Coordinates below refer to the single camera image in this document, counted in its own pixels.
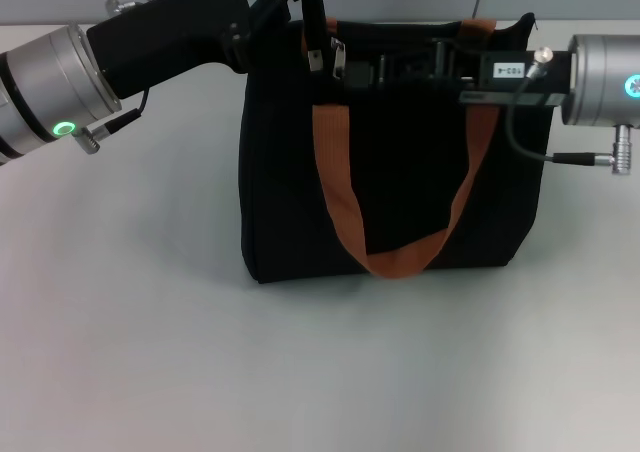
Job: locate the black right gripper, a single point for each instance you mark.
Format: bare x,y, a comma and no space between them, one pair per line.
550,72

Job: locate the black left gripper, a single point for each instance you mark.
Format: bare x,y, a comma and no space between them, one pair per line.
165,37

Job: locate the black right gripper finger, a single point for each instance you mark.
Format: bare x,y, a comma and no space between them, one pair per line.
360,83

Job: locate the silver zipper pull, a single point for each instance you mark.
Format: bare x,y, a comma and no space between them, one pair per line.
339,59

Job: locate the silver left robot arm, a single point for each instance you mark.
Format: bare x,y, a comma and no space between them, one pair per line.
50,82

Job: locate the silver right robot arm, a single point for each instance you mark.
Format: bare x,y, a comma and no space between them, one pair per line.
605,82

